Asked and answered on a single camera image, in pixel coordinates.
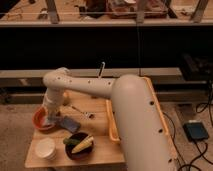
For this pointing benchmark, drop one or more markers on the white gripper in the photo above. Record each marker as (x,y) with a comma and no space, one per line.
(52,108)

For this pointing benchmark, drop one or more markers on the grey blue towel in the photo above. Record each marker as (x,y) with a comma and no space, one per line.
(52,119)

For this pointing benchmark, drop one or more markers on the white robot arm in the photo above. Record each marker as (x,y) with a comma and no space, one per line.
(142,159)

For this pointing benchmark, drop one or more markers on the red bowl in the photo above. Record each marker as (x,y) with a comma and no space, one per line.
(39,120)

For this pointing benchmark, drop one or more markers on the black bowl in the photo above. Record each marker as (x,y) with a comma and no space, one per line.
(82,154)

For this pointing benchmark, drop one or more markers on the blue sponge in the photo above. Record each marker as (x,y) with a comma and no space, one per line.
(69,124)

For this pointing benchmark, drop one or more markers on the green cucumber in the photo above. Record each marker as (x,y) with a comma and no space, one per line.
(69,141)

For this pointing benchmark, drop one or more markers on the metal spoon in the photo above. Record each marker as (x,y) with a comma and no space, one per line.
(87,114)

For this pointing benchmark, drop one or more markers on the white cup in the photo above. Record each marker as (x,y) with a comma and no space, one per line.
(46,148)

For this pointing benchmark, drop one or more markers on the corn cob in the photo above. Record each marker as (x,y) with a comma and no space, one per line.
(87,142)

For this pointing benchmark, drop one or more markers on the yellow plastic bin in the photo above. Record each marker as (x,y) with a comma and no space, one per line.
(112,126)

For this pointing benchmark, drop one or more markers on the white utensil in cup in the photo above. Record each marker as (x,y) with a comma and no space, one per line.
(102,67)

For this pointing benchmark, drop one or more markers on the black foot pedal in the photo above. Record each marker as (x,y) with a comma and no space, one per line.
(195,131)

